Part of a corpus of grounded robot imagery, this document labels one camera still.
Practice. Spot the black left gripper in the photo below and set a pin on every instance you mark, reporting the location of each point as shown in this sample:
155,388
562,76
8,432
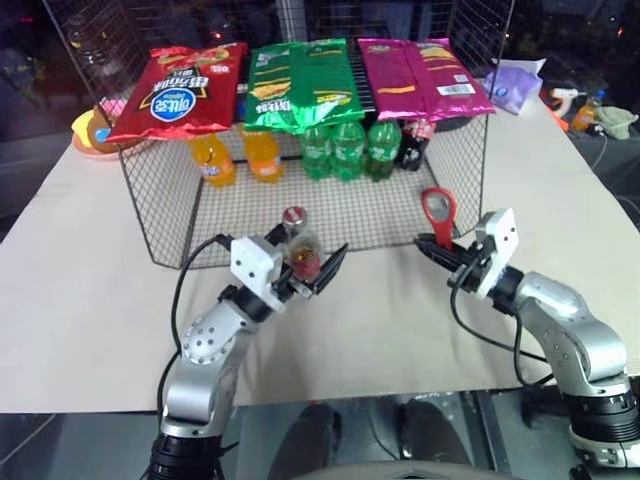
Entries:
300,286

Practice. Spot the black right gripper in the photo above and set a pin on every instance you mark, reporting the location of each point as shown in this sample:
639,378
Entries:
470,270

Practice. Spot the glass bottle with red label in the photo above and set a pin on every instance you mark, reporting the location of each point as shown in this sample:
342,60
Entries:
304,250

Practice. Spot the red bottle opener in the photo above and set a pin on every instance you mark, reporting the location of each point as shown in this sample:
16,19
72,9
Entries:
444,220

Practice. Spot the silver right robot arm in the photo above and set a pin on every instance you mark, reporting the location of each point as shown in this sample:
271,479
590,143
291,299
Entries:
570,330

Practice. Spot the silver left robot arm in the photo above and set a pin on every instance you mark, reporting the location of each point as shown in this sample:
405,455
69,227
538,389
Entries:
210,345

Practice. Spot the green soda bottle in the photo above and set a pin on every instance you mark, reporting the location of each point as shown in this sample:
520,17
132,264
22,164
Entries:
348,152
316,155
383,150

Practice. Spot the dark cola bottle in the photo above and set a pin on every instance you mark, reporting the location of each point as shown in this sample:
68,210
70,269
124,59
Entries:
412,147

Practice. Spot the orange soda bottle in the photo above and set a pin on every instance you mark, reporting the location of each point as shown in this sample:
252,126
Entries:
214,162
263,155

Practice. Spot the small orange drink bottle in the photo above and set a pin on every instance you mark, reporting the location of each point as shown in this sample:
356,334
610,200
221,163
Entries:
584,114

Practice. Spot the green chips bag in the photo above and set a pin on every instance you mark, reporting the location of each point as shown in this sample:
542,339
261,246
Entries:
300,85

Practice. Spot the magenta chips bag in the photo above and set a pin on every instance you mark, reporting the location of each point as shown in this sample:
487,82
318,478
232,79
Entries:
425,75

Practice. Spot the purple tissue pack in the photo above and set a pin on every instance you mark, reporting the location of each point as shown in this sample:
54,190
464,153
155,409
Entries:
510,85

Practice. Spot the white glue gun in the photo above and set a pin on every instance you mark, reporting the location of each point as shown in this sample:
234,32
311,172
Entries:
565,100

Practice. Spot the red chips bag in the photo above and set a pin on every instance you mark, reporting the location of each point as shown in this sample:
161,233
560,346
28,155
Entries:
180,95

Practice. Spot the green cloth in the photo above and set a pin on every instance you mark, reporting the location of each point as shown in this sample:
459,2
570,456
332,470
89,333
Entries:
617,120

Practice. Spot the pink plastic item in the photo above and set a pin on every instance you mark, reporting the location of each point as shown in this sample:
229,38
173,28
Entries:
112,106

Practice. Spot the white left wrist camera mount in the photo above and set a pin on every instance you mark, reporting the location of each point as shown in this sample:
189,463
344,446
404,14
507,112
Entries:
255,262

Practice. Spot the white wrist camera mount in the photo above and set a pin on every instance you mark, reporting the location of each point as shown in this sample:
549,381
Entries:
255,262
500,240

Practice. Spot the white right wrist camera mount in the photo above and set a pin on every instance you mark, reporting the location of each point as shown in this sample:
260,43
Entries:
500,240

